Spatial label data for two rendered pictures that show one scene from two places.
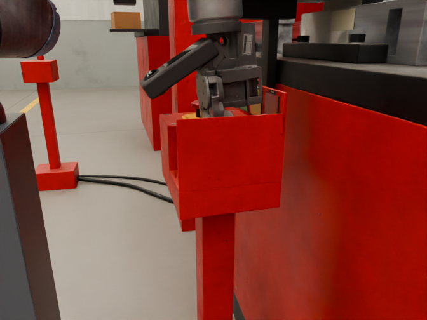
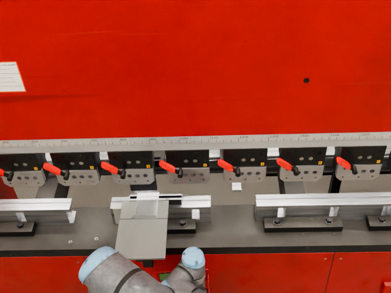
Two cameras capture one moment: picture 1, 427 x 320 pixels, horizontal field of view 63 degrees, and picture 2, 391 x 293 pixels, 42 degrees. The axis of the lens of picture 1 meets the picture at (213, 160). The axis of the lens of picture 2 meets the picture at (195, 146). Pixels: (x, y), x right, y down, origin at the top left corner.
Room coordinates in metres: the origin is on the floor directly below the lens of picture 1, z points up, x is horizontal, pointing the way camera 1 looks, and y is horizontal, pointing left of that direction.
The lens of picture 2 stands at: (0.24, 0.94, 2.50)
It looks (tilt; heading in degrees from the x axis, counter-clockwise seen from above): 43 degrees down; 285
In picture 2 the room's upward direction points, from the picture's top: 3 degrees counter-clockwise
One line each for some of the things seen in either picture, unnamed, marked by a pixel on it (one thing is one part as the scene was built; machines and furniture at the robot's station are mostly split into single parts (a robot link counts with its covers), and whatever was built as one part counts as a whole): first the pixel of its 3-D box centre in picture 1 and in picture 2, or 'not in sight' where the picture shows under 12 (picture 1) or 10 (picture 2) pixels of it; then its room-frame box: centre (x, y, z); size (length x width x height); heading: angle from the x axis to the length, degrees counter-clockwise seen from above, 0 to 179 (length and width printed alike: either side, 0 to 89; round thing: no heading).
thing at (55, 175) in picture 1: (49, 123); not in sight; (2.18, 1.04, 0.42); 0.25 x 0.20 x 0.83; 103
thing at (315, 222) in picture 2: not in sight; (302, 224); (0.18, -0.34, 0.89); 0.30 x 0.05 x 0.03; 13
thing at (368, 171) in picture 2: not in sight; (358, 156); (0.02, -0.43, 1.20); 0.15 x 0.09 x 0.17; 13
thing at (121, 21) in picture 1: (126, 22); not in sight; (3.01, 0.69, 1.05); 0.30 x 0.28 x 0.14; 16
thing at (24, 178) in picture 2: not in sight; (22, 163); (1.19, -0.17, 1.20); 0.15 x 0.09 x 0.17; 13
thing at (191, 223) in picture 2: (325, 51); (157, 226); (0.73, -0.22, 0.89); 0.30 x 0.05 x 0.03; 13
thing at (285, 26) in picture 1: (255, 37); (11, 212); (1.32, -0.15, 0.92); 0.50 x 0.06 x 0.10; 13
